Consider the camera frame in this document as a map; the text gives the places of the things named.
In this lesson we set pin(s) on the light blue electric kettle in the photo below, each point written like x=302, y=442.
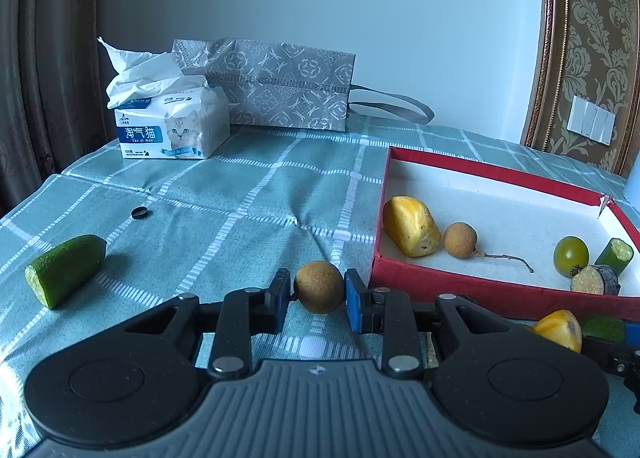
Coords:
x=631, y=192

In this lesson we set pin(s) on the red shallow cardboard tray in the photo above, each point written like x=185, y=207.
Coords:
x=519, y=219

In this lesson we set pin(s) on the grey patterned gift bag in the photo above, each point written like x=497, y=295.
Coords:
x=275, y=84

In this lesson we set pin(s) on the round-cut sugarcane chunk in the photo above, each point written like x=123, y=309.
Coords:
x=597, y=280

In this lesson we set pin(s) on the brown patterned curtain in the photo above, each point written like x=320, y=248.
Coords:
x=52, y=110

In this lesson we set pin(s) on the dark green cucumber piece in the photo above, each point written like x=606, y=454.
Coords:
x=604, y=327

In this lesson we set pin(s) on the brown longan fruit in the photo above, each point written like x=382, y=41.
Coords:
x=320, y=287

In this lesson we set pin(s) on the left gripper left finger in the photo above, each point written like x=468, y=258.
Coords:
x=242, y=314

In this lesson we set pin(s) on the yellow peeled fruit piece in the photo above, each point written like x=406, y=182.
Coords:
x=561, y=327

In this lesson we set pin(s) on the yellow jackfruit piece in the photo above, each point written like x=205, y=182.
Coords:
x=409, y=223

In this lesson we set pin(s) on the cut cucumber cylinder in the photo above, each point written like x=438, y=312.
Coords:
x=617, y=255

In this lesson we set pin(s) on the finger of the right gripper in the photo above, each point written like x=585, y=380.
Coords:
x=612, y=357
x=632, y=330

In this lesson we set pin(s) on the small black cap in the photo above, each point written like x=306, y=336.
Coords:
x=139, y=212

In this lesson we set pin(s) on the tissue pack with cat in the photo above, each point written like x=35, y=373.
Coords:
x=162, y=113

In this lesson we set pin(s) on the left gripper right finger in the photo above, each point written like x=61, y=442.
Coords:
x=389, y=313

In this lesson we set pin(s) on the white wall switch panel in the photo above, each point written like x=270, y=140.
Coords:
x=591, y=121

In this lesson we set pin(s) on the checked teal tablecloth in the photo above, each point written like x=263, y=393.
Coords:
x=267, y=199

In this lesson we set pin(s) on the brown longan with stem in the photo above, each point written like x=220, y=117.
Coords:
x=460, y=241

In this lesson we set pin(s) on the green cucumber end piece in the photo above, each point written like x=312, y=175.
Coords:
x=55, y=275

